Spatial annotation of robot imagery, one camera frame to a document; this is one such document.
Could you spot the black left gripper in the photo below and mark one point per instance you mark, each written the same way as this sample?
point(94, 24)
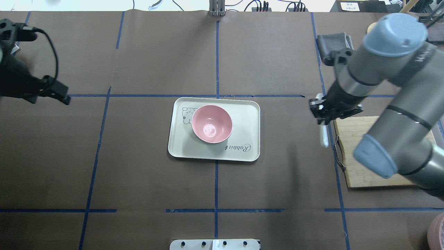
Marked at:
point(16, 79)

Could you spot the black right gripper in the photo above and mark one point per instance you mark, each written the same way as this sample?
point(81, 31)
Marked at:
point(337, 96)

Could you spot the white plastic spoon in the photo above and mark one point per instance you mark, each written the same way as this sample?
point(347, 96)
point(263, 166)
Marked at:
point(323, 133)

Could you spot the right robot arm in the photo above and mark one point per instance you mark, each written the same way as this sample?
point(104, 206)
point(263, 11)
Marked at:
point(394, 50)

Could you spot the pink bowl with ice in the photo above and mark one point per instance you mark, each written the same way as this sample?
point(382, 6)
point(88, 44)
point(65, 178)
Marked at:
point(435, 233)

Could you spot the grey folded cloth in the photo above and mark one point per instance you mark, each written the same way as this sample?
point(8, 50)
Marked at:
point(328, 43)

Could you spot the wooden cutting board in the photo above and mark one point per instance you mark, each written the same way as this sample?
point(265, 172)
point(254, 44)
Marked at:
point(350, 132)

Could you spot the cream rabbit tray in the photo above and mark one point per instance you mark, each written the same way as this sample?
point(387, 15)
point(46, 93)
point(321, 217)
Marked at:
point(242, 145)

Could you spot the metal board handle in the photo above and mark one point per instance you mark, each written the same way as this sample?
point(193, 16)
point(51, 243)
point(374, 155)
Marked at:
point(338, 153)

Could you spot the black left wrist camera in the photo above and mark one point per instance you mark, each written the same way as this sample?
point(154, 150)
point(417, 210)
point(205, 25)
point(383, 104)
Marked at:
point(12, 32)

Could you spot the metal post bracket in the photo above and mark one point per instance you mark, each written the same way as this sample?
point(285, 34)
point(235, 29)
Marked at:
point(217, 8)

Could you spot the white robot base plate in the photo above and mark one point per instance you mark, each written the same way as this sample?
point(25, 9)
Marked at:
point(215, 244)

